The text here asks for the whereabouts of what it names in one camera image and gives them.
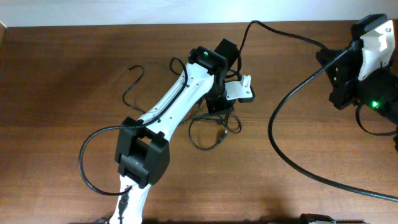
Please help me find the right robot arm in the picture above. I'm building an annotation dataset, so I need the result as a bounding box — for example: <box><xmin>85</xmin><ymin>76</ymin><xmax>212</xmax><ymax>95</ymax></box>
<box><xmin>326</xmin><ymin>14</ymin><xmax>397</xmax><ymax>128</ymax></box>

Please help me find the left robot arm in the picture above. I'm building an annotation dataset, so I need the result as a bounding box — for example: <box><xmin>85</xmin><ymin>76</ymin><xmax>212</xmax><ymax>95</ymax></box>
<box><xmin>109</xmin><ymin>39</ymin><xmax>255</xmax><ymax>223</ymax></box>

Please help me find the left camera cable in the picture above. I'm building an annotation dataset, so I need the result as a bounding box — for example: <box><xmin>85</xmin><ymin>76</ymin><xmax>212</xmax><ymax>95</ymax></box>
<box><xmin>78</xmin><ymin>57</ymin><xmax>190</xmax><ymax>197</ymax></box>

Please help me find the camera cable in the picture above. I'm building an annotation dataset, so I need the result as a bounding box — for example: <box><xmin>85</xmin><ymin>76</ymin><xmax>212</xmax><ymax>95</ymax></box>
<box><xmin>236</xmin><ymin>20</ymin><xmax>398</xmax><ymax>203</ymax></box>
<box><xmin>78</xmin><ymin>57</ymin><xmax>190</xmax><ymax>197</ymax></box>

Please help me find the right camera cable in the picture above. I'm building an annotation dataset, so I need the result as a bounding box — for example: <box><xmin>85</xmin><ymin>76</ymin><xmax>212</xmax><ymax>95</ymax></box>
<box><xmin>236</xmin><ymin>20</ymin><xmax>398</xmax><ymax>203</ymax></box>

